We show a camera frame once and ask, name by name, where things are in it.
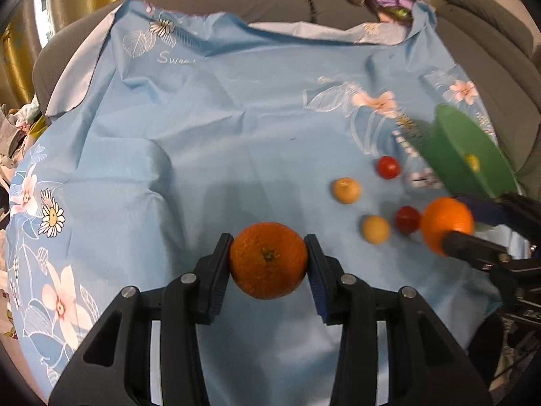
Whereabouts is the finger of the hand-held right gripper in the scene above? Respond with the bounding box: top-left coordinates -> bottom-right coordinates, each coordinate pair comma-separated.
456,194 -> 541,247
440,229 -> 515,270

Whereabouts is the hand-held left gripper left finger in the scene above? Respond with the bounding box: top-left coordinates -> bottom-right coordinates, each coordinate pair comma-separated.
48,232 -> 235,406

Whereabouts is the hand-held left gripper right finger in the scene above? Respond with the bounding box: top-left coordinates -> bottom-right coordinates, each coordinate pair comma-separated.
303,234 -> 495,406

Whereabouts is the orange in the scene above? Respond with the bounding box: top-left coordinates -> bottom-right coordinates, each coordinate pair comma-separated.
229,222 -> 309,300
420,197 -> 475,256

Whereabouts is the green plastic bowl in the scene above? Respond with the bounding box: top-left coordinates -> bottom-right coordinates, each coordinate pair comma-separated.
416,104 -> 522,199

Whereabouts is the red cherry tomato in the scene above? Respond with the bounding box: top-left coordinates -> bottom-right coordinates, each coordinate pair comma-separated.
395,205 -> 422,234
376,156 -> 401,179

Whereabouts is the small tan longan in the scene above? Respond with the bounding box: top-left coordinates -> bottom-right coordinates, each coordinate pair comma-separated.
361,216 -> 390,245
332,178 -> 363,205

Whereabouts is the blue floral cloth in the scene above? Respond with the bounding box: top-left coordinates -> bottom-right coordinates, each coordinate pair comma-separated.
8,0 -> 508,406

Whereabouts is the purple cloth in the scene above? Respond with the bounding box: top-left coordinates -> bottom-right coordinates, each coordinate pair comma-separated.
368,0 -> 421,23

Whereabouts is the grey and white clothes pile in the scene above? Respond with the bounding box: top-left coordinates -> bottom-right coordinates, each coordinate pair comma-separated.
0,99 -> 45,170

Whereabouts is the grey sofa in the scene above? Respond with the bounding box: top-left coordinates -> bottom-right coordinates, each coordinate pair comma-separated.
31,0 -> 541,187

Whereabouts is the window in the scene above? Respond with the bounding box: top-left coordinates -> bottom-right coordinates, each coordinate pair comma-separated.
31,0 -> 58,47

